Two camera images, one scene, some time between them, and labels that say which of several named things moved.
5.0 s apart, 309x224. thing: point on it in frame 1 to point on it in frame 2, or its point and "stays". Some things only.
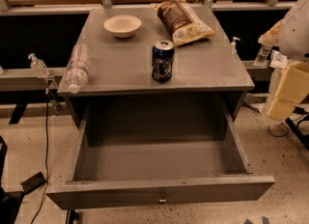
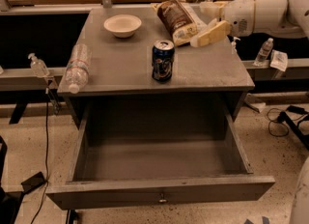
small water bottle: x=263 y=55 stays
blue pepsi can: x=162 y=58 stays
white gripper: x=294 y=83 to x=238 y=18
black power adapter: x=33 y=182 stays
